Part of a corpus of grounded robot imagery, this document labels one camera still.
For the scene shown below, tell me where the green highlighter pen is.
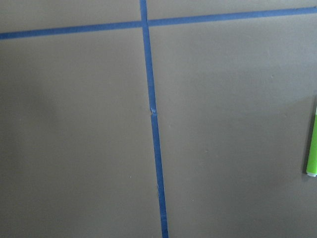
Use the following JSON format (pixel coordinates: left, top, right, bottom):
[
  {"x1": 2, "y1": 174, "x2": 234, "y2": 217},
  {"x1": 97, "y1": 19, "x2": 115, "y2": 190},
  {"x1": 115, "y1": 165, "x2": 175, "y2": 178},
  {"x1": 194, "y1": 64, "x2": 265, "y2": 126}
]
[{"x1": 306, "y1": 109, "x2": 317, "y2": 177}]

